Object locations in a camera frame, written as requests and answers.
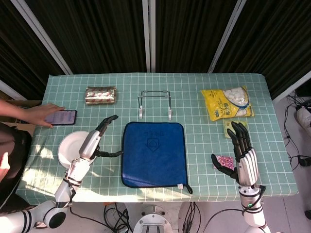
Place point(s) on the person in dark clothes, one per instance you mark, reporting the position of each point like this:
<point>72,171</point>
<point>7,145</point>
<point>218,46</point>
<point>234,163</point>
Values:
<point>14,145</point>

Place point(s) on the yellow marshmallow bag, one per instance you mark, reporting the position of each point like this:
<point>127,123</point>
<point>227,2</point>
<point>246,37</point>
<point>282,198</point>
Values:
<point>223,104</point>

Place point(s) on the white shoe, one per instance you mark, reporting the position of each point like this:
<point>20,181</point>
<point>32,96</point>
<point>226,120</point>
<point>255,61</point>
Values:
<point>303,116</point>

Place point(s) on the bare person forearm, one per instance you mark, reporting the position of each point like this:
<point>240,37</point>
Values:
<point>9,109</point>

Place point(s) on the black pleated curtain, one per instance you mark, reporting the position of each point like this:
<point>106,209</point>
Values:
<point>189,36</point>
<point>274,43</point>
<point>14,48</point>
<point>97,36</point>

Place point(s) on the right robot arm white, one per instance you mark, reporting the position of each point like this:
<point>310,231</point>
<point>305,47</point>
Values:
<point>250,213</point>

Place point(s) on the black power adapter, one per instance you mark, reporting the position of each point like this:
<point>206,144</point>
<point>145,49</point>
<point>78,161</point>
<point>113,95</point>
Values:
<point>305,161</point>

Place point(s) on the white round plate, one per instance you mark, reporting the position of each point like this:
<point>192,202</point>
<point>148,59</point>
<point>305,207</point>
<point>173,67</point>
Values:
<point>70,148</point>

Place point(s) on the green checked tablecloth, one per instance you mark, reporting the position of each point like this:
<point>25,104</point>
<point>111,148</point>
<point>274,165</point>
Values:
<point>194,145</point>

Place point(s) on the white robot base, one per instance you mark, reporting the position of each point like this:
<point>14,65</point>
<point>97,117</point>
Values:
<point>153,221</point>

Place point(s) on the black smartphone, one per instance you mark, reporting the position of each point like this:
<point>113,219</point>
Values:
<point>65,117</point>

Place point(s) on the white frame post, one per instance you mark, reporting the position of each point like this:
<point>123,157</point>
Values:
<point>43,36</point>
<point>153,36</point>
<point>226,36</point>
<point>146,36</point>

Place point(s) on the pink patterned small packet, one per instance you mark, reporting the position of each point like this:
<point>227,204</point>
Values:
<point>227,161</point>

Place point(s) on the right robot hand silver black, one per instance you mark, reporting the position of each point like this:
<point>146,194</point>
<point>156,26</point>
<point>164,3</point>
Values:
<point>247,167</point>

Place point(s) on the gold foil snack package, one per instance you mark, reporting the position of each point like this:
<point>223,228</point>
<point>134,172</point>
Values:
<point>100,95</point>

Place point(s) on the pale green snack packet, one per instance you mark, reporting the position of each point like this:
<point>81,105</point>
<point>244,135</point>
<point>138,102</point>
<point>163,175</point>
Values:
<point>227,127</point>

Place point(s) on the bare person hand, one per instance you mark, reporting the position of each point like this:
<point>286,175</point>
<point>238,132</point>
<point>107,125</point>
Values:
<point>39,116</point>

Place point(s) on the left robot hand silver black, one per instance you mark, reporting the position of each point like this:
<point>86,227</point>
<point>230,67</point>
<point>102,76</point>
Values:
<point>91,143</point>

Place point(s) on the blue cloth mat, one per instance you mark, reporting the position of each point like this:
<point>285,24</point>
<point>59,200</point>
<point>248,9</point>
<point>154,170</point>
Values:
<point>153,157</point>

